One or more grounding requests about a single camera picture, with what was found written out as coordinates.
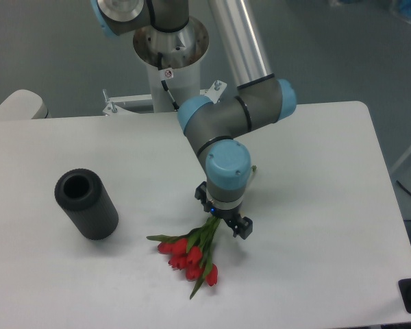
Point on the white chair back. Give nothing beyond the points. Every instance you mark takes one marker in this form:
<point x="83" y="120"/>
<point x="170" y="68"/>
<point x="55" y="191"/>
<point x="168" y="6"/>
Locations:
<point x="23" y="105"/>

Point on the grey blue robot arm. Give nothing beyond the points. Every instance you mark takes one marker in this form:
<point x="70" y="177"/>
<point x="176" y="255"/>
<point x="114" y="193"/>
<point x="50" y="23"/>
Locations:
<point x="212" y="129"/>

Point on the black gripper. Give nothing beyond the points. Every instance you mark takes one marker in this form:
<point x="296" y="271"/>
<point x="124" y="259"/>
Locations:
<point x="228" y="211"/>

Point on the red tulip bouquet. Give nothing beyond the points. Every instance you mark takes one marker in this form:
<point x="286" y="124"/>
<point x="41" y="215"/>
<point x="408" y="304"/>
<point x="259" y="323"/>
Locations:
<point x="193" y="252"/>

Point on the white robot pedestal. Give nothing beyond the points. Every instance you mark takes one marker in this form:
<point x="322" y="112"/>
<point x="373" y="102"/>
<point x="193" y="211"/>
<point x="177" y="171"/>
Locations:
<point x="173" y="75"/>

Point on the black ribbed cylindrical vase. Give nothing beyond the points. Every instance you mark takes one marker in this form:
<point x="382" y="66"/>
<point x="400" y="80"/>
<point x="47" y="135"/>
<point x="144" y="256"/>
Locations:
<point x="81" y="194"/>

